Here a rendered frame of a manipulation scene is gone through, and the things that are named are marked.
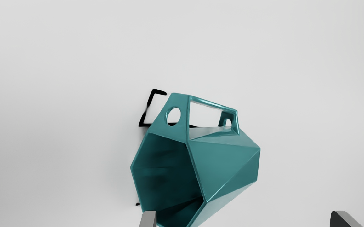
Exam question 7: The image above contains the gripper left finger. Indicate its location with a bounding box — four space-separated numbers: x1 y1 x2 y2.
139 210 157 227

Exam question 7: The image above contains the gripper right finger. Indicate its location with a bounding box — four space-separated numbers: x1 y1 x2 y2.
330 210 363 227

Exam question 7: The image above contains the teal faceted mug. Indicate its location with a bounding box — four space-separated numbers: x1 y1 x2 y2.
130 93 261 227

